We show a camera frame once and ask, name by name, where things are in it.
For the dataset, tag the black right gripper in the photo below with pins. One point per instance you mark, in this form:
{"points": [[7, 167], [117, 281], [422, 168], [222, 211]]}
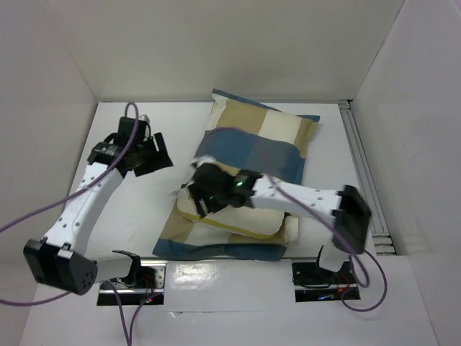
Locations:
{"points": [[201, 193]]}

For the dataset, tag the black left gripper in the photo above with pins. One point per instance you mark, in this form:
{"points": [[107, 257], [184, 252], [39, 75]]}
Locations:
{"points": [[160, 159]]}

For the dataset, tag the cream pillow with duck patch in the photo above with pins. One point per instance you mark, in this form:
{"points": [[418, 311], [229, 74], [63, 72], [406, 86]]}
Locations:
{"points": [[237, 225]]}

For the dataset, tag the blue beige plaid pillowcase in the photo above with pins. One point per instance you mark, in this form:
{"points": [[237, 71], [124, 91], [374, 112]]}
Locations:
{"points": [[243, 134]]}

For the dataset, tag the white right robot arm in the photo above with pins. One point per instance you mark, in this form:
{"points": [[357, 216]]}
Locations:
{"points": [[343, 212]]}

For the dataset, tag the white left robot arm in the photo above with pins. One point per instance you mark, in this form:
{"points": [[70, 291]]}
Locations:
{"points": [[58, 259]]}

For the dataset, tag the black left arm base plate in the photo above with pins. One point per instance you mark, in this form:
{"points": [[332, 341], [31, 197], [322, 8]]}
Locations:
{"points": [[149, 285]]}

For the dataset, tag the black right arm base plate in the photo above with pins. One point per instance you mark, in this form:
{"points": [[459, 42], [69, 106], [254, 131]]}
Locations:
{"points": [[312, 283]]}

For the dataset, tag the aluminium frame rail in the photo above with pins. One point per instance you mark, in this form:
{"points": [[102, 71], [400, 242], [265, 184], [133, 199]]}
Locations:
{"points": [[382, 239]]}

